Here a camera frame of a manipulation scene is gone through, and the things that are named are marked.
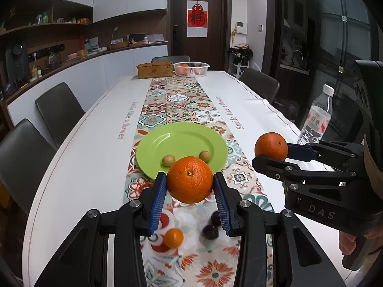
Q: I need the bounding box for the white plastic basket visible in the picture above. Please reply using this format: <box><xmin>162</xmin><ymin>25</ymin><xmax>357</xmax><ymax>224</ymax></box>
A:
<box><xmin>173</xmin><ymin>62</ymin><xmax>210</xmax><ymax>77</ymax></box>

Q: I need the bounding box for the white sideboard counter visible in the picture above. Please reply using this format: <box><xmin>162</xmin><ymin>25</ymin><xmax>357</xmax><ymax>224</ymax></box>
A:
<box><xmin>6</xmin><ymin>43</ymin><xmax>168</xmax><ymax>126</ymax></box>

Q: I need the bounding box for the dark grey chair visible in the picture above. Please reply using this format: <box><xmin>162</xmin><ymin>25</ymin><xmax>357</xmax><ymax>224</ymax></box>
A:
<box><xmin>0</xmin><ymin>119</ymin><xmax>58</xmax><ymax>216</ymax></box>
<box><xmin>35</xmin><ymin>82</ymin><xmax>86</xmax><ymax>150</ymax></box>
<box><xmin>151</xmin><ymin>55</ymin><xmax>191</xmax><ymax>64</ymax></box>
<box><xmin>239</xmin><ymin>68</ymin><xmax>280</xmax><ymax>104</ymax></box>

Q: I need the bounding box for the dark countertop appliance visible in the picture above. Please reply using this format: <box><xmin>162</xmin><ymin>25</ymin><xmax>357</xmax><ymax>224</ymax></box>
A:
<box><xmin>5</xmin><ymin>43</ymin><xmax>30</xmax><ymax>82</ymax></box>

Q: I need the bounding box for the person's right hand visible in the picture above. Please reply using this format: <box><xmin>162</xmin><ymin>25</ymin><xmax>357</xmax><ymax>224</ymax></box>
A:
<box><xmin>339</xmin><ymin>226</ymin><xmax>383</xmax><ymax>258</ymax></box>

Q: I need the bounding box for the dark trash bin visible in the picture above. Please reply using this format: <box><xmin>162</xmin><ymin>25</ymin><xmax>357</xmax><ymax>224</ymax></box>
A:
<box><xmin>274</xmin><ymin>97</ymin><xmax>300</xmax><ymax>121</ymax></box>

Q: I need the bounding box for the clear plastic water bottle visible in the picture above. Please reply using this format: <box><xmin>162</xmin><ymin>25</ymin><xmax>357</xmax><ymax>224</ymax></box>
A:
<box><xmin>297</xmin><ymin>84</ymin><xmax>335</xmax><ymax>145</ymax></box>

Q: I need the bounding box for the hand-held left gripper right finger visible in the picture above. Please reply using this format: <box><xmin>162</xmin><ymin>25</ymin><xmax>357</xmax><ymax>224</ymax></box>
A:
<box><xmin>213</xmin><ymin>172</ymin><xmax>348</xmax><ymax>287</ymax></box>

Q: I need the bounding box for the woven wicker box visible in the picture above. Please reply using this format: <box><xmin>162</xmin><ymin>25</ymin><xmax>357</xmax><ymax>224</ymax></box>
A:
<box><xmin>136</xmin><ymin>61</ymin><xmax>174</xmax><ymax>79</ymax></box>

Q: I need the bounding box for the green plate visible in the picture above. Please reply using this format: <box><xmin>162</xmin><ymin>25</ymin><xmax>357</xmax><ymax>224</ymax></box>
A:
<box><xmin>135</xmin><ymin>122</ymin><xmax>229</xmax><ymax>181</ymax></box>

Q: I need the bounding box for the small tangerine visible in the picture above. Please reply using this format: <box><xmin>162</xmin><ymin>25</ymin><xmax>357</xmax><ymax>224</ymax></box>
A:
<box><xmin>163</xmin><ymin>228</ymin><xmax>184</xmax><ymax>248</ymax></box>

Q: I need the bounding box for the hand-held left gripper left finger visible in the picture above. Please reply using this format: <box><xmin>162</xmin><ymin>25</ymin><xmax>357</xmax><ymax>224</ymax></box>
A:
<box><xmin>34</xmin><ymin>172</ymin><xmax>167</xmax><ymax>287</ymax></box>

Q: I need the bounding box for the dark brown door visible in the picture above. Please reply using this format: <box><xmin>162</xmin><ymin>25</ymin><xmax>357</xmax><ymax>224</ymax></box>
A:
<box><xmin>168</xmin><ymin>0</ymin><xmax>231</xmax><ymax>72</ymax></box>

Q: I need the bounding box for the rack with clothes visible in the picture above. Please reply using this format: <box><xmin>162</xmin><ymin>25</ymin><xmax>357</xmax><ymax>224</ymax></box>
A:
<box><xmin>229</xmin><ymin>43</ymin><xmax>253</xmax><ymax>78</ymax></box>

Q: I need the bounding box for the patterned table runner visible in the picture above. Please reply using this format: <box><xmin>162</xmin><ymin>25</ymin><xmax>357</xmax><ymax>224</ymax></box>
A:
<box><xmin>123</xmin><ymin>76</ymin><xmax>274</xmax><ymax>287</ymax></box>

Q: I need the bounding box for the glass kettle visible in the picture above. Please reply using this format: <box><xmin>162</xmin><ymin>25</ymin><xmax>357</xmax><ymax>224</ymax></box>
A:
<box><xmin>48</xmin><ymin>51</ymin><xmax>61</xmax><ymax>68</ymax></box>

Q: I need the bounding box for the red and white wall poster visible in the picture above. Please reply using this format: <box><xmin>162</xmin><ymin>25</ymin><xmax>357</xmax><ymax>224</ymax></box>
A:
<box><xmin>187</xmin><ymin>0</ymin><xmax>208</xmax><ymax>38</ymax></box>

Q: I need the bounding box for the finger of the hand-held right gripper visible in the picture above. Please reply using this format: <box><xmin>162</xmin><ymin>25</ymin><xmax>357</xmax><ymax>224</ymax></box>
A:
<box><xmin>252</xmin><ymin>155</ymin><xmax>358</xmax><ymax>193</ymax></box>
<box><xmin>287</xmin><ymin>140</ymin><xmax>367</xmax><ymax>172</ymax></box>

